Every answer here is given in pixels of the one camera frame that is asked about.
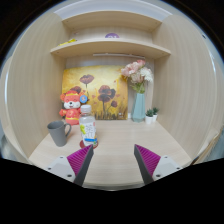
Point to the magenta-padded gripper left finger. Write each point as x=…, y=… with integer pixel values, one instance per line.
x=79, y=160

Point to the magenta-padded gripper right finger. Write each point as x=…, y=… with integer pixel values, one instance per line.
x=148, y=160

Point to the clear plastic drink bottle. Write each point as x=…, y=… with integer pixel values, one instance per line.
x=88, y=128

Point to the flat round red coaster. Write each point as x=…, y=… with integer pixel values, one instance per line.
x=95, y=145

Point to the grey ceramic mug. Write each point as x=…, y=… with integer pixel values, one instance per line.
x=57, y=133

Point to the small white potted succulent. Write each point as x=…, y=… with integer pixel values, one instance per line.
x=149, y=119
x=155, y=115

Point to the red plush mascot toy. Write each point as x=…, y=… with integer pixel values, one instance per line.
x=70, y=108

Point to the teal faceted vase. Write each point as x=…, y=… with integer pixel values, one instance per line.
x=138, y=108

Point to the yellow poppy flower painting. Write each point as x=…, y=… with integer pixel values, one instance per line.
x=106, y=80

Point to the pink and white flower bouquet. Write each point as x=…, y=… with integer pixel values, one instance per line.
x=137, y=73

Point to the light wooden shelf unit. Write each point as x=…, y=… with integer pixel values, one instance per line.
x=110, y=45

